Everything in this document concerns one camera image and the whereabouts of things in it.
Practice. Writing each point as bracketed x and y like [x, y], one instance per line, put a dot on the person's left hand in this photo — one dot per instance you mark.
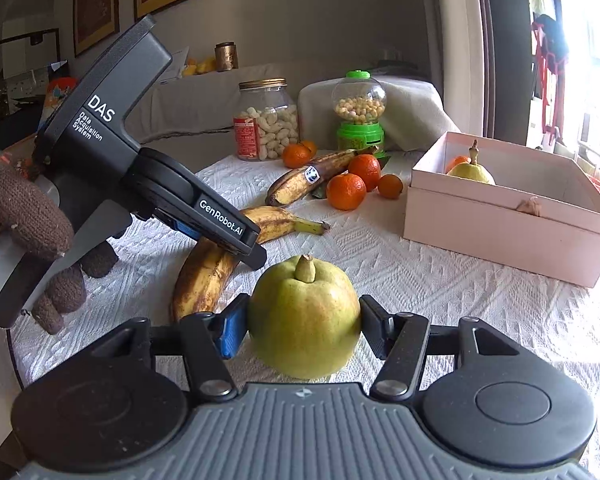
[25, 210]

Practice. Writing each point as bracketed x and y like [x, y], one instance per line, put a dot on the banana with sticker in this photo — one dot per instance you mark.
[295, 182]

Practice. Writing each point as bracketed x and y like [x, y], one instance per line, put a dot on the grey cloth covered sideboard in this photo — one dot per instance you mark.
[205, 105]

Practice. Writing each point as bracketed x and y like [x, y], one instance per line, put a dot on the beige draped cloth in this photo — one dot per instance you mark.
[415, 110]

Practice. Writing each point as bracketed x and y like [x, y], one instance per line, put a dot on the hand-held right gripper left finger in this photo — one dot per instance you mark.
[235, 325]

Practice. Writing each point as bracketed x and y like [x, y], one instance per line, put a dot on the glass jar of peanuts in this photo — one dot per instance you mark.
[270, 125]

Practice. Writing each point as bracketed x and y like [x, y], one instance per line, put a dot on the green pear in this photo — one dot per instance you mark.
[305, 325]

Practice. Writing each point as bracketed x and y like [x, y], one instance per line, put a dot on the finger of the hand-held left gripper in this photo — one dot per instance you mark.
[252, 257]
[187, 229]

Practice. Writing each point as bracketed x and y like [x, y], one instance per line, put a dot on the black framed window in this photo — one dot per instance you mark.
[595, 35]

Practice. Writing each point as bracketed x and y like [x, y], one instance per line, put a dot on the white paper sheet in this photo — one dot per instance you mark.
[175, 65]

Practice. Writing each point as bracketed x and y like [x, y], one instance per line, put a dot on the yellow fruits on sideboard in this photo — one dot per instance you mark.
[202, 66]

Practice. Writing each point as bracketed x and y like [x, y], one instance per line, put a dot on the leafy orange mandarin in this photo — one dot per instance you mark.
[365, 170]

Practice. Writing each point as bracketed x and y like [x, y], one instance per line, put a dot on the brass tin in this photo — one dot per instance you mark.
[226, 56]

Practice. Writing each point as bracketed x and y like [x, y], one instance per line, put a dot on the pink cardboard box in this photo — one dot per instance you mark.
[500, 245]

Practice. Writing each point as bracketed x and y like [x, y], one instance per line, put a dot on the small orange mandarin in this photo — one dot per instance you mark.
[390, 186]

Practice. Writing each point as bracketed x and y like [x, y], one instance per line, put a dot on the colourful printed bag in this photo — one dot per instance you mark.
[60, 92]

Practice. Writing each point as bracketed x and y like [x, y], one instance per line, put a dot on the large brown spotted banana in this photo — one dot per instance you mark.
[200, 280]

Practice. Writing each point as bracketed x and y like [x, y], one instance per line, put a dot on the yellow pear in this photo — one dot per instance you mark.
[472, 175]

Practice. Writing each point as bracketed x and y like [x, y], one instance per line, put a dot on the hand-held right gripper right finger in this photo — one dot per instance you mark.
[375, 325]

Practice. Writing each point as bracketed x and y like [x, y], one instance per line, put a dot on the green candy dispenser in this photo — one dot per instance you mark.
[360, 132]

